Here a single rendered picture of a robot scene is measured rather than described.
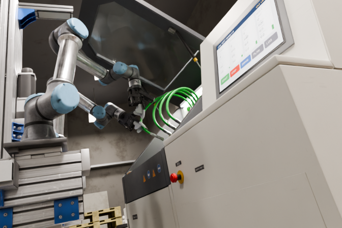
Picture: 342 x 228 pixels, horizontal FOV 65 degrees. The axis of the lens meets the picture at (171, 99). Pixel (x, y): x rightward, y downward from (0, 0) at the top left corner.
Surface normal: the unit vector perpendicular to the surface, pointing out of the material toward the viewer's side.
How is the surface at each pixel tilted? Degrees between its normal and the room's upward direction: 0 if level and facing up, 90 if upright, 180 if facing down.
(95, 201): 75
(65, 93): 97
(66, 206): 90
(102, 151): 90
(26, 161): 90
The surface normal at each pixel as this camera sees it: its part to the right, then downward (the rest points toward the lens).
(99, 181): 0.30, -0.43
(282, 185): -0.89, 0.00
